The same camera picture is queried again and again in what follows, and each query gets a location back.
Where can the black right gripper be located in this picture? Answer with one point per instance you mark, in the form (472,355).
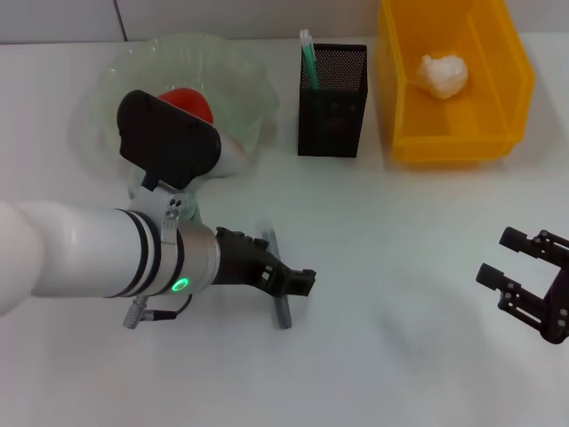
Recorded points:
(562,311)

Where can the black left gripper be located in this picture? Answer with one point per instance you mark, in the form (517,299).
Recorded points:
(240,258)

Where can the grey pen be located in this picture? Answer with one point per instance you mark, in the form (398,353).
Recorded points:
(282,311)

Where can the clear bottle with green label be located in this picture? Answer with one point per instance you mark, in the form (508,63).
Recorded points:
(194,209)

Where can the white paper ball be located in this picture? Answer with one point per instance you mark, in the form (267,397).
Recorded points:
(442,75)

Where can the red-orange fruit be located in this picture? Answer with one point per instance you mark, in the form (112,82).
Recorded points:
(191,102)

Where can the green pen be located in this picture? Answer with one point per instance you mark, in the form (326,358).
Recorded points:
(311,66)

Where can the black mesh pen holder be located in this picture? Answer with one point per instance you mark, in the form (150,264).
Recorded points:
(331,124)

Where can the pale green glass fruit plate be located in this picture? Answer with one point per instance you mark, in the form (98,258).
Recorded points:
(222,66)

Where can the yellow plastic bin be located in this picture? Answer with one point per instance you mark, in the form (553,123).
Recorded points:
(453,138)

